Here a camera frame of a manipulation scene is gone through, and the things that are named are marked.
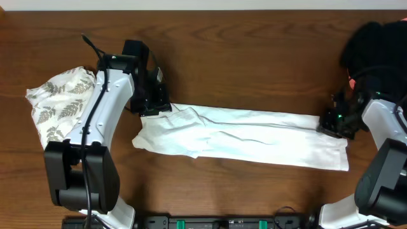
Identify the white t-shirt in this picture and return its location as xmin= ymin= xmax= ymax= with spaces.
xmin=132 ymin=104 xmax=349 ymax=171

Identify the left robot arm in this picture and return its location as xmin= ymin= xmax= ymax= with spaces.
xmin=45 ymin=40 xmax=172 ymax=228

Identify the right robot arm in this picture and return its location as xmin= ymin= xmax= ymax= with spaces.
xmin=314 ymin=76 xmax=406 ymax=228

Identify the pink garment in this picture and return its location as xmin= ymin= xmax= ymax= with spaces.
xmin=348 ymin=78 xmax=355 ymax=90

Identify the black garment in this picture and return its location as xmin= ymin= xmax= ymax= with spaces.
xmin=340 ymin=20 xmax=406 ymax=101

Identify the fern print fabric bag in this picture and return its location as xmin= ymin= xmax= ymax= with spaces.
xmin=25 ymin=66 xmax=96 ymax=148

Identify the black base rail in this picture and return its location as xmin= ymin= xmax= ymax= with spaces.
xmin=133 ymin=213 xmax=318 ymax=229

